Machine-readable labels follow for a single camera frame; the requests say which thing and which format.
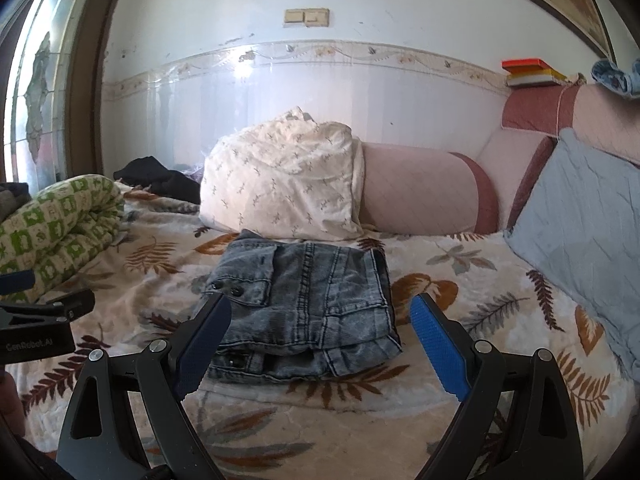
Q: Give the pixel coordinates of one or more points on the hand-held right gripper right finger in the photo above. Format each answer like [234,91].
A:
[440,345]

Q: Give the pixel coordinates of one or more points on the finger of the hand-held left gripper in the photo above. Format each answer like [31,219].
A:
[15,282]
[55,307]

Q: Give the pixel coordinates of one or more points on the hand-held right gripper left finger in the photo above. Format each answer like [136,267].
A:
[200,347]

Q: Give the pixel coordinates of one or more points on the grey denim pants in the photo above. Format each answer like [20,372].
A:
[320,300]

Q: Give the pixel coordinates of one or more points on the green white rolled quilt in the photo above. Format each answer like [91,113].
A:
[55,230]

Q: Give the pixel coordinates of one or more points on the dark grey cloth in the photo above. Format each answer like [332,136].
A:
[12,200]

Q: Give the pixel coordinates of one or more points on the leaf print beige blanket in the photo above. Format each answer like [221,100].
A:
[450,260]

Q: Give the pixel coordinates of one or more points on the pink bolster cushion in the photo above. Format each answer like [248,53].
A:
[415,190]

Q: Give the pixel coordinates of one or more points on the black clothing pile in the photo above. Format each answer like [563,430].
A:
[155,175]

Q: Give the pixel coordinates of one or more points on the light blue quilted pillow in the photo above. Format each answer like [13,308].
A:
[580,220]

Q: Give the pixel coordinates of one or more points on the white patterned pillow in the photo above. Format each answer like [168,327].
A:
[285,180]

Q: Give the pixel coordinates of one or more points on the stained glass window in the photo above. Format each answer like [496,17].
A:
[45,85]

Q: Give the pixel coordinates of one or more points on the white yellow book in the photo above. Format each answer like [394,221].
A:
[535,79]

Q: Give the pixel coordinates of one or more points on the pink padded headboard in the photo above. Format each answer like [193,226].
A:
[605,115]

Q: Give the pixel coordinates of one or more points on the red orange book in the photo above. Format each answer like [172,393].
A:
[525,66]

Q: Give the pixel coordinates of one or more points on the blue patterned cloth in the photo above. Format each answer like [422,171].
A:
[617,77]

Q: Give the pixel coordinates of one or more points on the beige wall switch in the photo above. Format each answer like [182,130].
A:
[294,17]
[318,17]

